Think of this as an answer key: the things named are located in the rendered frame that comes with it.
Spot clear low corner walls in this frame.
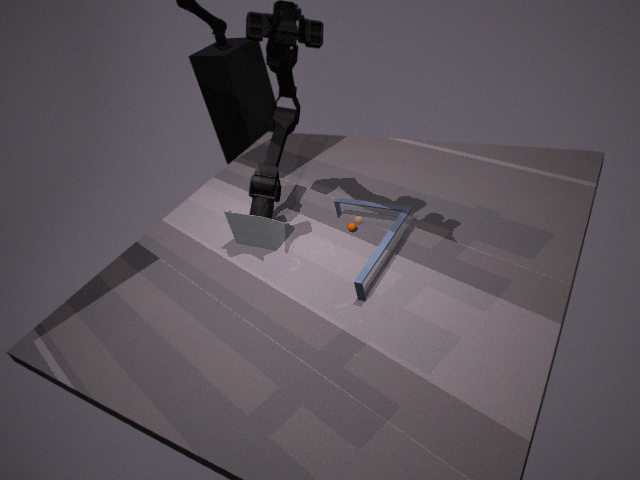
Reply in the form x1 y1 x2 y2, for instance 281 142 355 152
335 202 415 300

